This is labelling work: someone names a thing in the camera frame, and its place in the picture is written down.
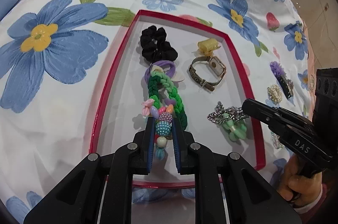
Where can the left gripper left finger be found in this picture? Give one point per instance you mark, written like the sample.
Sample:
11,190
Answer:
148,143

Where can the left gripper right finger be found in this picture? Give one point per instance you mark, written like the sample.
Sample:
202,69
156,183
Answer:
180,147

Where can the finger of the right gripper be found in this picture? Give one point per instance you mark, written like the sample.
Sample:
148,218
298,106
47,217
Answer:
259,111

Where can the brown strap wristwatch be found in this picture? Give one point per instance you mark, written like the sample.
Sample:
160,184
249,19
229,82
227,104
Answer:
207,71

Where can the black velvet scrunchie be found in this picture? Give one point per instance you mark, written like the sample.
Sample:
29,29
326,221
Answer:
155,47

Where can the yellow hair claw clip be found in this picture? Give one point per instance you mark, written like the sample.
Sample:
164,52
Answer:
208,46

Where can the right hand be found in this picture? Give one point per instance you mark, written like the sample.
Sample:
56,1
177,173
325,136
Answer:
309,189

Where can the purple flower hair clip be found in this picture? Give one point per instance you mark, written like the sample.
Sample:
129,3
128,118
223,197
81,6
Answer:
285,83

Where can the pink blanket edge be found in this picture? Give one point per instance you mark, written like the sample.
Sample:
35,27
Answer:
311,72

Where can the red-rimmed white tray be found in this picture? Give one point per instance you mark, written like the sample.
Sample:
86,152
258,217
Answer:
119,117

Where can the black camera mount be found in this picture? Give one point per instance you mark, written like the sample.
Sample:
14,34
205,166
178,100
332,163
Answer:
325,111

